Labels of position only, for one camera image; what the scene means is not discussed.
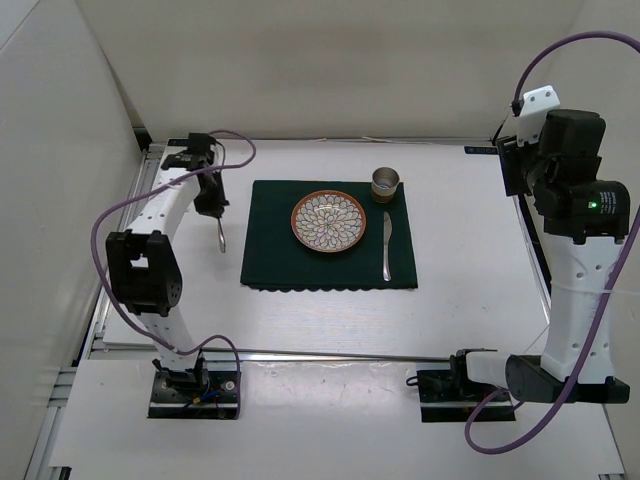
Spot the silver fork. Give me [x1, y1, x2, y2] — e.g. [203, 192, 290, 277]
[216, 218, 227, 254]

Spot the dark green cloth napkin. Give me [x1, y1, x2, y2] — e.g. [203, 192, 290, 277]
[240, 180, 418, 292]

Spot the floral patterned ceramic plate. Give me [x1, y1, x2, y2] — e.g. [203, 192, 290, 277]
[290, 190, 367, 253]

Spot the metal cup with cork base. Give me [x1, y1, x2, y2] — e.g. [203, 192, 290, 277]
[371, 167, 400, 204]

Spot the silver table knife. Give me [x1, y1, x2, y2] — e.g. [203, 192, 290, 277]
[382, 211, 392, 282]

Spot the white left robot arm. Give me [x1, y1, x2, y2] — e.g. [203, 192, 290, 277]
[105, 133, 229, 400]

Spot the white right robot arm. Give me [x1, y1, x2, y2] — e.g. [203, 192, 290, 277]
[449, 109, 631, 404]

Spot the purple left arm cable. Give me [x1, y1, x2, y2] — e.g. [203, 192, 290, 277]
[91, 129, 259, 419]

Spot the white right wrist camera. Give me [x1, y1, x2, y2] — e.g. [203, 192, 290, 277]
[516, 85, 560, 148]

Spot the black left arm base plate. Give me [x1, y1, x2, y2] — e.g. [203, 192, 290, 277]
[147, 354, 242, 420]

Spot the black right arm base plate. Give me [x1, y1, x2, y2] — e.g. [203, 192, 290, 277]
[405, 369, 515, 423]

